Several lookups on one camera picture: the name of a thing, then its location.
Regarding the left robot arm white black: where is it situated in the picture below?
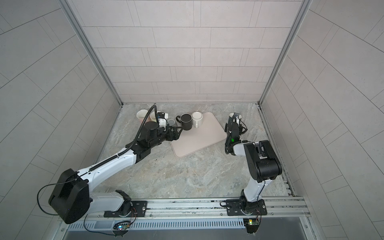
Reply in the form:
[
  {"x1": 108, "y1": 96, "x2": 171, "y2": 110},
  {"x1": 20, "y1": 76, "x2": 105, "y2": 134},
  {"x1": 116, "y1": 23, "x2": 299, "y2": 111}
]
[{"x1": 48, "y1": 122, "x2": 183, "y2": 224}]

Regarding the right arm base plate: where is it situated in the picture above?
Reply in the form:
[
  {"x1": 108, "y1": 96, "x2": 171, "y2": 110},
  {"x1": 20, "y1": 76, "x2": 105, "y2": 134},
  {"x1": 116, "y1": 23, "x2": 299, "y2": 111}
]
[{"x1": 224, "y1": 198, "x2": 268, "y2": 216}]

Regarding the beige rectangular tray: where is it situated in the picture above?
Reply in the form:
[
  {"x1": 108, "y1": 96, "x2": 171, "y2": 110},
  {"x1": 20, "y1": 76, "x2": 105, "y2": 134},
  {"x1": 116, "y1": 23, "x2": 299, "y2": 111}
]
[{"x1": 171, "y1": 112, "x2": 227, "y2": 158}]

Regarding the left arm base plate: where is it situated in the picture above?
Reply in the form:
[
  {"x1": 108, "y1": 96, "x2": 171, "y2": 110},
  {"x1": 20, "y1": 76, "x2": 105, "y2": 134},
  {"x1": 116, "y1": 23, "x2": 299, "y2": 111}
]
[{"x1": 104, "y1": 201, "x2": 148, "y2": 218}]

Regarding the right circuit board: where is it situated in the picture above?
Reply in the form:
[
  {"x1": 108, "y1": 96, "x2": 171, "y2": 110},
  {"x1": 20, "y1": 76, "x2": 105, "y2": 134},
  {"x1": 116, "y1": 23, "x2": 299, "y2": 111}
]
[{"x1": 243, "y1": 218, "x2": 261, "y2": 234}]

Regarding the light green mug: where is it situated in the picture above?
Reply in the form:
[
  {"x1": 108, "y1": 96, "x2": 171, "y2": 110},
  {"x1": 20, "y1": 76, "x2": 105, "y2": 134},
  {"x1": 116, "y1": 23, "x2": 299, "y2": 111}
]
[{"x1": 150, "y1": 111, "x2": 158, "y2": 122}]

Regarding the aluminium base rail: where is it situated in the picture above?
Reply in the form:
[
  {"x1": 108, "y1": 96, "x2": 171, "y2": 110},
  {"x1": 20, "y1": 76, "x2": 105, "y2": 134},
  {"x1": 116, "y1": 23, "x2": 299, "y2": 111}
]
[{"x1": 65, "y1": 197, "x2": 310, "y2": 224}]

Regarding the left circuit board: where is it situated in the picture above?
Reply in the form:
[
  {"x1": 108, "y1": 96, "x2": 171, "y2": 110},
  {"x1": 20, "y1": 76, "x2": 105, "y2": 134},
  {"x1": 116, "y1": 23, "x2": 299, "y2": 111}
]
[{"x1": 112, "y1": 221, "x2": 132, "y2": 237}]

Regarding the white vent grille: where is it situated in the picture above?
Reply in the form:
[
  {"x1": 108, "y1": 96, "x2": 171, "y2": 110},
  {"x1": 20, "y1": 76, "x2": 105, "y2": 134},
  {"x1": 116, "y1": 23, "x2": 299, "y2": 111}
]
[{"x1": 68, "y1": 219, "x2": 245, "y2": 232}]

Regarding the black mug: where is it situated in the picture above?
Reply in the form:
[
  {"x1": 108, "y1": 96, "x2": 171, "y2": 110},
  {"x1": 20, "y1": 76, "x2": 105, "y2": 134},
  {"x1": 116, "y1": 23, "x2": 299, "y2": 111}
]
[{"x1": 176, "y1": 113, "x2": 193, "y2": 131}]

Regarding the grey mug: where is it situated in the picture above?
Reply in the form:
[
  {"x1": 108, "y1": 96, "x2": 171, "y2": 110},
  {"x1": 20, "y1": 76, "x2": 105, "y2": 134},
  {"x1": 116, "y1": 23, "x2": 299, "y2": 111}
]
[{"x1": 168, "y1": 119, "x2": 178, "y2": 127}]

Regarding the circuit board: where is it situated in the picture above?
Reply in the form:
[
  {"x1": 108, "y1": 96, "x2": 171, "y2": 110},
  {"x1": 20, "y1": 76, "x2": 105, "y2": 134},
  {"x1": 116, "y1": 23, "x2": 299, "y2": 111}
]
[
  {"x1": 112, "y1": 221, "x2": 132, "y2": 237},
  {"x1": 243, "y1": 218, "x2": 261, "y2": 234}
]

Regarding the white mug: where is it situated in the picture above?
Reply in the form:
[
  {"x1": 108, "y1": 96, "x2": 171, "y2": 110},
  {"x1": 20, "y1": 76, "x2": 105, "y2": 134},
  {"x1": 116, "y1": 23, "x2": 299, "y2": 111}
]
[{"x1": 192, "y1": 112, "x2": 204, "y2": 128}]

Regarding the pink mug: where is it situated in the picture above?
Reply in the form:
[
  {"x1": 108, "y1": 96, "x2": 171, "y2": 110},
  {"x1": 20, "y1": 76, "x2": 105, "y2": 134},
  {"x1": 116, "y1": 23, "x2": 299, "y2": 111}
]
[{"x1": 136, "y1": 110, "x2": 148, "y2": 123}]

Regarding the dark green mug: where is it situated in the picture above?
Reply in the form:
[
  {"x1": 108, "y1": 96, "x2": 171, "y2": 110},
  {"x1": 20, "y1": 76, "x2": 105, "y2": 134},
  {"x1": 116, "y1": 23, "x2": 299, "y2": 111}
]
[{"x1": 229, "y1": 113, "x2": 242, "y2": 125}]

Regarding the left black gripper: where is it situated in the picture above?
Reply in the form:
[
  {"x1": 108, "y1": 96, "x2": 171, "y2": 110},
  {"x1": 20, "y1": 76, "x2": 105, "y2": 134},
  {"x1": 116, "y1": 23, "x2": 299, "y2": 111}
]
[{"x1": 147, "y1": 125, "x2": 184, "y2": 150}]

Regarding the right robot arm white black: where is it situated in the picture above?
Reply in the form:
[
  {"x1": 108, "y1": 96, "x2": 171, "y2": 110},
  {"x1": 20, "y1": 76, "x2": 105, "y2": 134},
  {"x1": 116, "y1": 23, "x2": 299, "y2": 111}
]
[{"x1": 225, "y1": 113, "x2": 283, "y2": 215}]

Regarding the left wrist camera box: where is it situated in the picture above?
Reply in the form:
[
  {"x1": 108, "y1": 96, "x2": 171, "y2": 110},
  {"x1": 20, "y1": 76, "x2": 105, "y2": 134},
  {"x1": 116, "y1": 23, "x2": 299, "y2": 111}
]
[{"x1": 157, "y1": 112, "x2": 169, "y2": 129}]

